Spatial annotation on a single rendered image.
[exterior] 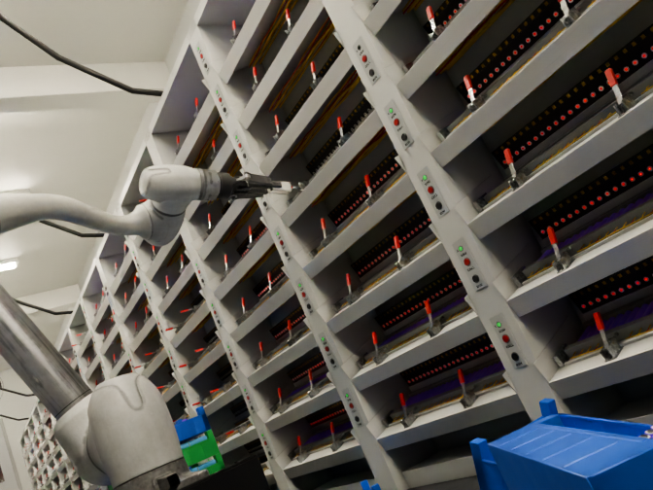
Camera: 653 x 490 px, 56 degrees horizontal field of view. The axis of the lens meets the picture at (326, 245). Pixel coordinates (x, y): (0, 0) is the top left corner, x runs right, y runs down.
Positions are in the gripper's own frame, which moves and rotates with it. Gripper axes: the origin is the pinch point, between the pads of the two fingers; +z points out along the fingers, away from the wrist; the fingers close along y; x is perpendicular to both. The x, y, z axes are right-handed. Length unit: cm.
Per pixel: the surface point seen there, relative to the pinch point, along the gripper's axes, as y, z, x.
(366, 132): 37.3, 8.2, -4.1
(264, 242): -32.3, 7.9, -3.6
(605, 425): 79, 4, -87
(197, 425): -52, -19, -59
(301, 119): 15.2, 4.0, 15.0
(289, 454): -84, 26, -71
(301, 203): -2.5, 8.1, -4.0
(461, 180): 54, 18, -28
